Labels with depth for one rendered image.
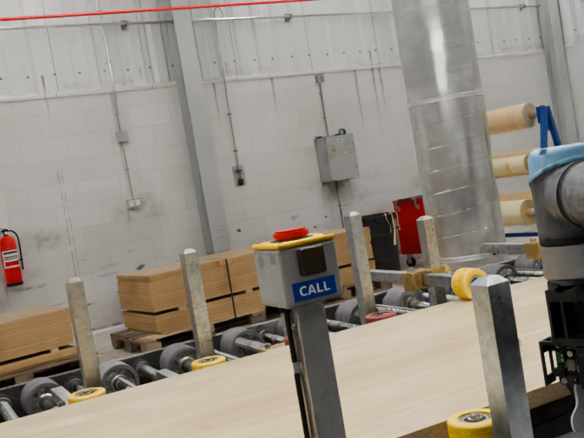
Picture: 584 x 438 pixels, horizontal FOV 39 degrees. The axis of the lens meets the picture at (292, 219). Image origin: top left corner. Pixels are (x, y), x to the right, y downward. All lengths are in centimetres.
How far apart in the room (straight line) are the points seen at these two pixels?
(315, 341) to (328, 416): 9
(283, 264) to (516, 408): 38
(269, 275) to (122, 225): 747
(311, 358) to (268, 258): 12
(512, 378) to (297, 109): 847
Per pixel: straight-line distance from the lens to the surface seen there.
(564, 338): 97
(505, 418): 108
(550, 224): 96
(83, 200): 824
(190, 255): 200
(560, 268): 97
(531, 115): 839
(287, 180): 925
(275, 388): 158
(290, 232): 89
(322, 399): 92
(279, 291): 88
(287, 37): 959
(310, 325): 91
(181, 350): 241
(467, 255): 521
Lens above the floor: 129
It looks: 3 degrees down
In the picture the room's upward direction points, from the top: 10 degrees counter-clockwise
